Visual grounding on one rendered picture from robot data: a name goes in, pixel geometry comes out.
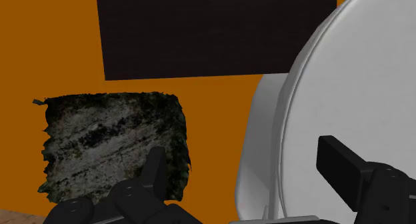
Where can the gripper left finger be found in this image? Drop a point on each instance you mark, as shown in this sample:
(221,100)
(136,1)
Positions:
(143,197)

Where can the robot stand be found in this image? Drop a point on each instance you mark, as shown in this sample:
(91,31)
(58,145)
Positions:
(214,31)

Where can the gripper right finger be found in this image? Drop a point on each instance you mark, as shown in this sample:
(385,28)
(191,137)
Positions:
(364,181)

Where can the grey mottled rug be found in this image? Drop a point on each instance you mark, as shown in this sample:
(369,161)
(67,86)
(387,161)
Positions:
(110,135)

